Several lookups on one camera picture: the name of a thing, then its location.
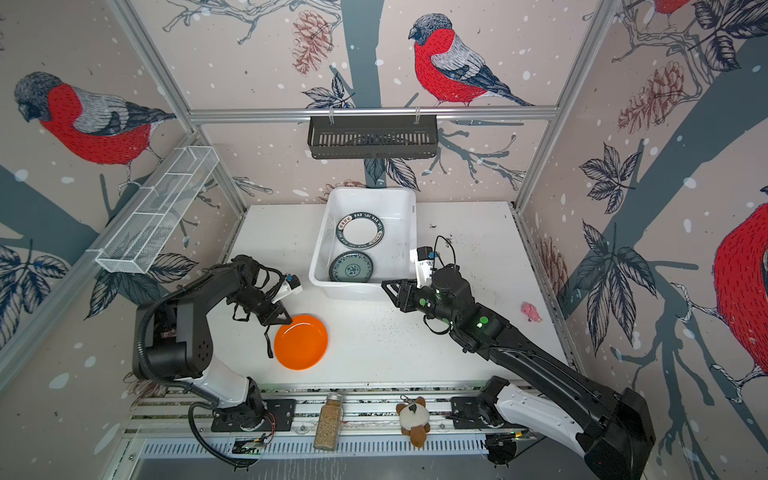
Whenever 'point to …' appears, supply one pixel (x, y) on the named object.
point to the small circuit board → (247, 446)
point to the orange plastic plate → (302, 344)
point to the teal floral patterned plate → (351, 267)
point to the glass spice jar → (329, 423)
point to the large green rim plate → (360, 230)
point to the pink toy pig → (530, 311)
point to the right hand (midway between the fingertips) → (381, 288)
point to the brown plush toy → (414, 418)
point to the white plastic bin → (397, 209)
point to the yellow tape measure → (270, 353)
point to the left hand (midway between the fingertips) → (283, 319)
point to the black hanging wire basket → (379, 136)
